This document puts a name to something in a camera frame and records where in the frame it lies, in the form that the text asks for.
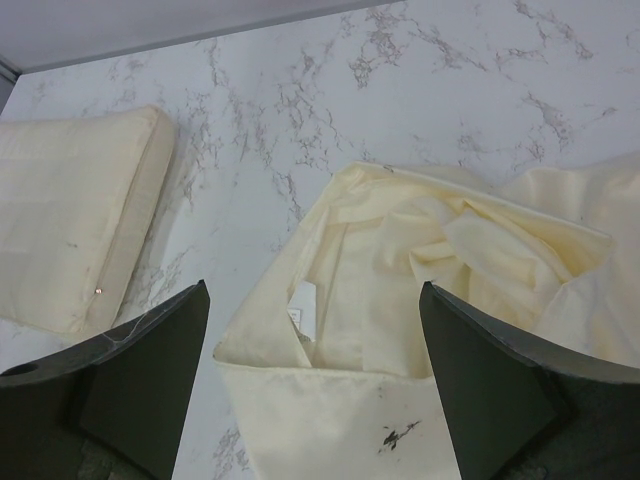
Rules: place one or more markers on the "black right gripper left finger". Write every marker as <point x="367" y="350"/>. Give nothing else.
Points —
<point x="111" y="407"/>

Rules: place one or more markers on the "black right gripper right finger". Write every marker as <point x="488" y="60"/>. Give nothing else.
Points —
<point x="520" y="407"/>

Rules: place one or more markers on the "cream satin pillowcase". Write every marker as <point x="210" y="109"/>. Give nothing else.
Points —
<point x="326" y="362"/>

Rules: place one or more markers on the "cream pillow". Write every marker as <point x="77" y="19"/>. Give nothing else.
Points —
<point x="77" y="200"/>

